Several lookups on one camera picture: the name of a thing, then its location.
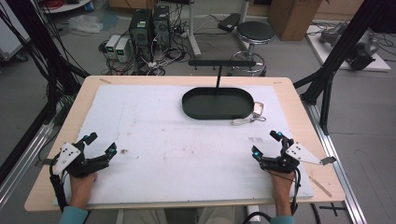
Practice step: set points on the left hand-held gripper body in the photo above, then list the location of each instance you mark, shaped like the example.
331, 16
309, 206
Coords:
67, 157

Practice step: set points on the large black computer tower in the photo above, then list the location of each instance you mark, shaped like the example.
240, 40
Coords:
140, 29

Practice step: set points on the black tray key rack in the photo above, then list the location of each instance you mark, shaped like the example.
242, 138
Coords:
214, 104

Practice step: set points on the grey and black machine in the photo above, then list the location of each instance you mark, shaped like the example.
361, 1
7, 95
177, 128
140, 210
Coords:
362, 49

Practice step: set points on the person's left hand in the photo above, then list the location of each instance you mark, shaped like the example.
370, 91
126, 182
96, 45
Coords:
81, 188

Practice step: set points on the white desk leg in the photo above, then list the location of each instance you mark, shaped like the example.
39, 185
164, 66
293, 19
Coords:
193, 31

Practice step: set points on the brown cardboard box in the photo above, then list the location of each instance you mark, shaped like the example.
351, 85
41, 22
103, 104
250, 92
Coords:
292, 18

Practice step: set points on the black round stool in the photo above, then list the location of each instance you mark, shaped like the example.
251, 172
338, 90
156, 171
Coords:
255, 32

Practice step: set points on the white floor board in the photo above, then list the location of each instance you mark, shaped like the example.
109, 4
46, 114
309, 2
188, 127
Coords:
323, 53

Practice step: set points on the white panel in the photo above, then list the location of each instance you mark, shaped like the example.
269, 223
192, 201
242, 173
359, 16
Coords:
11, 34

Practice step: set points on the strip of beige tape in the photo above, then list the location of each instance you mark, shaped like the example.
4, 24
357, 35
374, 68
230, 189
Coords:
105, 81

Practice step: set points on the white power supply unit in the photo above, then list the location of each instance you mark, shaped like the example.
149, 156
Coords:
122, 49
112, 45

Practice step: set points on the silver aluminium rail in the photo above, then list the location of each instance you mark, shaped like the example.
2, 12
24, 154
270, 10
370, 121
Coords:
21, 161
339, 174

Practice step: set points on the slim black computer tower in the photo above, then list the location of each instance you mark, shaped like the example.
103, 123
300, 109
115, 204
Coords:
161, 26

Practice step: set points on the white plastic bag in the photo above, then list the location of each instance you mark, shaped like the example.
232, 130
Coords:
85, 24

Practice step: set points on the black metal frame post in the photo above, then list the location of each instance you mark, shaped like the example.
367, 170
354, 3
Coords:
46, 46
339, 53

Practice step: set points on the black flat box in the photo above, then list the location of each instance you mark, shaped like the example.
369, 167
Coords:
229, 22

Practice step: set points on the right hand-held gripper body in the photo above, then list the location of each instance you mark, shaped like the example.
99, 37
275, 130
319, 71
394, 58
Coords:
300, 153

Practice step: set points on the white foam mat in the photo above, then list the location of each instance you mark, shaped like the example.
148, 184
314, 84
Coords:
174, 155

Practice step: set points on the person's right hand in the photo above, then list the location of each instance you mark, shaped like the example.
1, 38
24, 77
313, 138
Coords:
282, 186

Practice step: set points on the white round table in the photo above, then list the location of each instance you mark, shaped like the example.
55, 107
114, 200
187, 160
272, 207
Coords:
67, 6

